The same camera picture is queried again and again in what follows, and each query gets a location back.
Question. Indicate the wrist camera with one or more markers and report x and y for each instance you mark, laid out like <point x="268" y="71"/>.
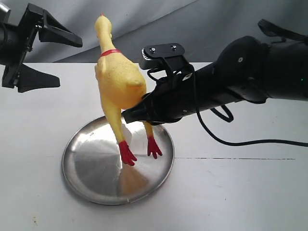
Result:
<point x="168" y="56"/>
<point x="5" y="12"/>

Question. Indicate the round stainless steel plate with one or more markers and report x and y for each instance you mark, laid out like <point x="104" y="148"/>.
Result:
<point x="92" y="167"/>

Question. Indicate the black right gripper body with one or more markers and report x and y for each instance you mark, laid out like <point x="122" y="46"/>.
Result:
<point x="169" y="105"/>

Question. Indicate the yellow rubber chicken toy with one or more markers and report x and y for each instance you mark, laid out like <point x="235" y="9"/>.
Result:
<point x="121" y="85"/>

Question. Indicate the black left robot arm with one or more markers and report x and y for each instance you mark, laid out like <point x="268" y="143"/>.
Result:
<point x="17" y="40"/>

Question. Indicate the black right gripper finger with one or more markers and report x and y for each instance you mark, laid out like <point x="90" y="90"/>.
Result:
<point x="143" y="111"/>

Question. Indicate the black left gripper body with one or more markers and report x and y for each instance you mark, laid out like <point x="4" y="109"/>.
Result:
<point x="16" y="41"/>

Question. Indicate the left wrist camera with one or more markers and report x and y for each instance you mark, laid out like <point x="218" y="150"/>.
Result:
<point x="5" y="12"/>

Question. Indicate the grey backdrop cloth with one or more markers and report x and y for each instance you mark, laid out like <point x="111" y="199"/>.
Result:
<point x="203" y="27"/>

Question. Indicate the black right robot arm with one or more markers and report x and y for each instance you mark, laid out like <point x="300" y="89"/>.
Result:
<point x="246" y="70"/>

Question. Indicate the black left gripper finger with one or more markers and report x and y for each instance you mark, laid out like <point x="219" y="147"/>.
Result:
<point x="31" y="79"/>
<point x="53" y="31"/>

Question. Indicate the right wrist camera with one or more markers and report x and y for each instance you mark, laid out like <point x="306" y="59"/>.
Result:
<point x="168" y="56"/>

